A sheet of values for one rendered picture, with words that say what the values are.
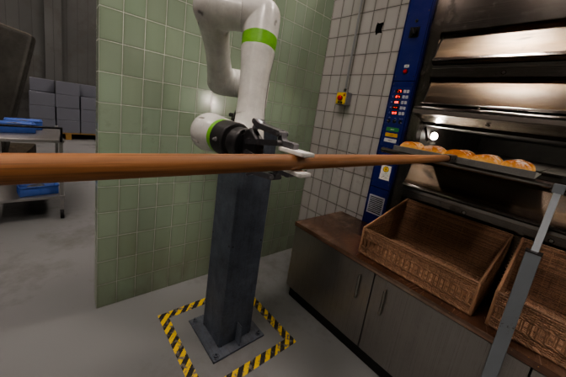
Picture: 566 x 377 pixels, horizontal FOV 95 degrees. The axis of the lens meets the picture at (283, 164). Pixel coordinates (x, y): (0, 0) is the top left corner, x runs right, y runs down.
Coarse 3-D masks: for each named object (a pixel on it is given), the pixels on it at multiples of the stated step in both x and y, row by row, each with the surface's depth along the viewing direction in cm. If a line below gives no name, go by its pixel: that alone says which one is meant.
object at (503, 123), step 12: (432, 120) 162; (444, 120) 154; (456, 120) 147; (468, 120) 141; (480, 120) 135; (492, 120) 130; (504, 120) 125; (516, 120) 122; (528, 120) 119; (540, 120) 116; (552, 120) 113; (528, 132) 131; (540, 132) 126; (552, 132) 122; (564, 132) 117
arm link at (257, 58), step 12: (252, 48) 82; (264, 48) 82; (252, 60) 82; (264, 60) 82; (240, 72) 84; (252, 72) 81; (264, 72) 83; (240, 84) 83; (252, 84) 81; (264, 84) 83; (240, 96) 82; (252, 96) 81; (264, 96) 84; (240, 108) 81; (252, 108) 80; (264, 108) 85; (240, 120) 80
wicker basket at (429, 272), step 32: (384, 224) 158; (416, 224) 164; (448, 224) 152; (480, 224) 142; (384, 256) 145; (416, 256) 123; (448, 256) 149; (480, 256) 138; (448, 288) 113; (480, 288) 106
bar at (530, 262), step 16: (496, 176) 110; (512, 176) 106; (560, 192) 96; (544, 224) 91; (528, 256) 86; (528, 272) 86; (512, 288) 90; (528, 288) 86; (512, 304) 90; (512, 320) 90; (496, 336) 93; (496, 352) 93; (496, 368) 93
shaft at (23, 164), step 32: (0, 160) 23; (32, 160) 24; (64, 160) 26; (96, 160) 28; (128, 160) 30; (160, 160) 32; (192, 160) 35; (224, 160) 38; (256, 160) 42; (288, 160) 46; (320, 160) 52; (352, 160) 60; (384, 160) 70; (416, 160) 85; (448, 160) 109
